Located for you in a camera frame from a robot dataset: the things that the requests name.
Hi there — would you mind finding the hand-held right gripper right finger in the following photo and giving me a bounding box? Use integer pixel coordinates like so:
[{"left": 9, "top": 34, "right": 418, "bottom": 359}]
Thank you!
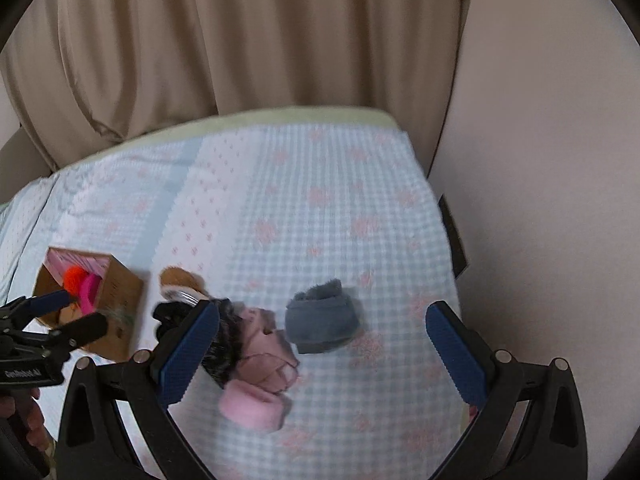
[{"left": 425, "top": 301, "right": 589, "bottom": 480}]

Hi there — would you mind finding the magenta pink cloth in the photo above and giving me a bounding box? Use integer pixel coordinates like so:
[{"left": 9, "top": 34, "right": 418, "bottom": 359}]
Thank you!
[{"left": 79, "top": 272, "right": 105, "bottom": 317}]

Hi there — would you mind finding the beige curtain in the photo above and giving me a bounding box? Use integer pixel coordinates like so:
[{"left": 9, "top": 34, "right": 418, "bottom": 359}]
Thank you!
[{"left": 0, "top": 0, "right": 472, "bottom": 172}]

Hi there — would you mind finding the cardboard box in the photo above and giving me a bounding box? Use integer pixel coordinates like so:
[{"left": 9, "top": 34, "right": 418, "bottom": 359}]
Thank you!
[{"left": 32, "top": 246, "right": 146, "bottom": 363}]

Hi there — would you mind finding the grey headboard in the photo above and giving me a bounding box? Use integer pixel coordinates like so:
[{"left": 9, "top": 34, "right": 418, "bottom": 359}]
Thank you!
[{"left": 0, "top": 122, "right": 57, "bottom": 207}]

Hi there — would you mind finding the blue checked floral blanket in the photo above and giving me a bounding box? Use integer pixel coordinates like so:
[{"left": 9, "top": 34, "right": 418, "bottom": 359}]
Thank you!
[{"left": 0, "top": 121, "right": 473, "bottom": 480}]

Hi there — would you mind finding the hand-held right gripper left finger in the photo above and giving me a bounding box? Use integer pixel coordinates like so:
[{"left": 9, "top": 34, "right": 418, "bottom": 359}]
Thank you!
[{"left": 54, "top": 299, "right": 221, "bottom": 480}]

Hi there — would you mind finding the brown plush toy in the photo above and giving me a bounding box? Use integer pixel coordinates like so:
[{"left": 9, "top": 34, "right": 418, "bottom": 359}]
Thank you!
[{"left": 159, "top": 265, "right": 207, "bottom": 306}]

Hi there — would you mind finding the grey sock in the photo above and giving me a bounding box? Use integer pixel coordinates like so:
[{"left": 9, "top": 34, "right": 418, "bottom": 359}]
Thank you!
[{"left": 284, "top": 278, "right": 359, "bottom": 355}]

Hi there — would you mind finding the light pink sock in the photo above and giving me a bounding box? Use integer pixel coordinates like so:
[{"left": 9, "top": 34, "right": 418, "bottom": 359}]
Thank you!
[{"left": 217, "top": 380, "right": 292, "bottom": 432}]

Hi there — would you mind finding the person's left hand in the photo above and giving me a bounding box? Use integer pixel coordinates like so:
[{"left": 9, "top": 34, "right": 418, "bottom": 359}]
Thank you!
[{"left": 0, "top": 387, "right": 48, "bottom": 458}]

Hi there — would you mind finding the black fuzzy cloth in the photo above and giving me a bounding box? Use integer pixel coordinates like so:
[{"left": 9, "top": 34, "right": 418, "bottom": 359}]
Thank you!
[{"left": 152, "top": 298, "right": 247, "bottom": 390}]

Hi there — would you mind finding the orange pompom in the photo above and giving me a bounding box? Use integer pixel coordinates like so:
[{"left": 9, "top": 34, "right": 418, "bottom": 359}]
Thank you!
[{"left": 62, "top": 265, "right": 91, "bottom": 296}]

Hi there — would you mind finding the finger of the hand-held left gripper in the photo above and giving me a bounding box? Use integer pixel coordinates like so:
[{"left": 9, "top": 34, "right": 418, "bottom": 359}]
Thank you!
[
  {"left": 0, "top": 289, "right": 78, "bottom": 333},
  {"left": 15, "top": 312, "right": 109, "bottom": 361}
]

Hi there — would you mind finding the dusty pink cloth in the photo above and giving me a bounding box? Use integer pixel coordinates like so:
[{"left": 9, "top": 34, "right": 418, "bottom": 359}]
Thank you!
[{"left": 234, "top": 307, "right": 302, "bottom": 394}]

